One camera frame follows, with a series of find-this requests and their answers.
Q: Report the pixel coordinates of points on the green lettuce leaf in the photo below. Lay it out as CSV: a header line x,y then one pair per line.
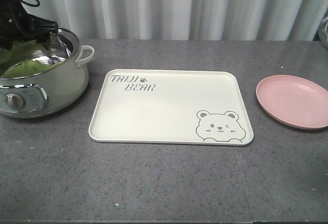
x,y
31,58

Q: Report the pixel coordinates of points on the cream bear serving tray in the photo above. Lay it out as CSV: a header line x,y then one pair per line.
x,y
172,107

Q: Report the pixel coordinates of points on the pale green electric pot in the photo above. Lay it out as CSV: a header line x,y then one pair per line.
x,y
49,92

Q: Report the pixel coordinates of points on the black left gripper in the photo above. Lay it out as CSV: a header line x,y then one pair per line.
x,y
17,25

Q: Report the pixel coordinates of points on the pink round plate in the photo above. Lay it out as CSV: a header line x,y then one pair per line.
x,y
293,101

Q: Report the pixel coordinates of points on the white pleated curtain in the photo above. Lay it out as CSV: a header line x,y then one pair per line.
x,y
187,19

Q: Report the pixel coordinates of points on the white blender appliance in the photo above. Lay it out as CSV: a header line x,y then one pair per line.
x,y
322,31

